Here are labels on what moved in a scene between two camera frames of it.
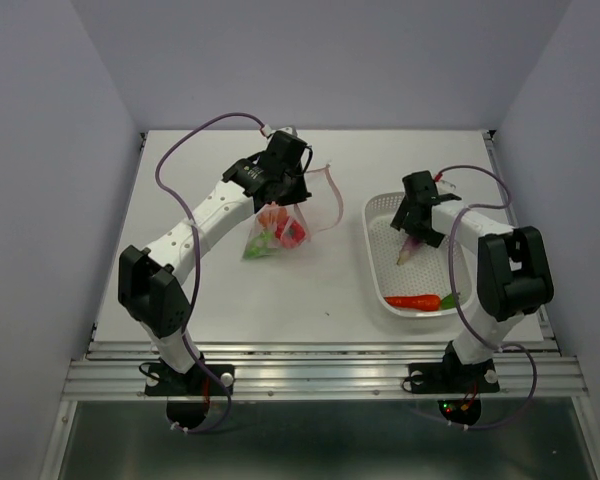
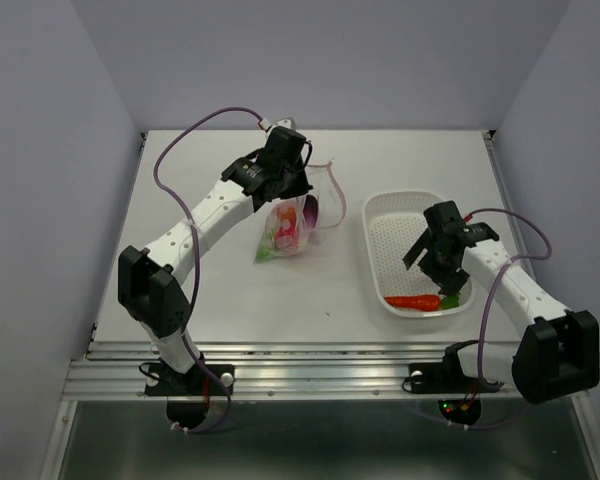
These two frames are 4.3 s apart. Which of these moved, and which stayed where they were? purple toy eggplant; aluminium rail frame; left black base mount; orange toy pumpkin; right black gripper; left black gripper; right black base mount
Moved: orange toy pumpkin; purple toy eggplant; right black gripper
Stayed: left black base mount; aluminium rail frame; right black base mount; left black gripper
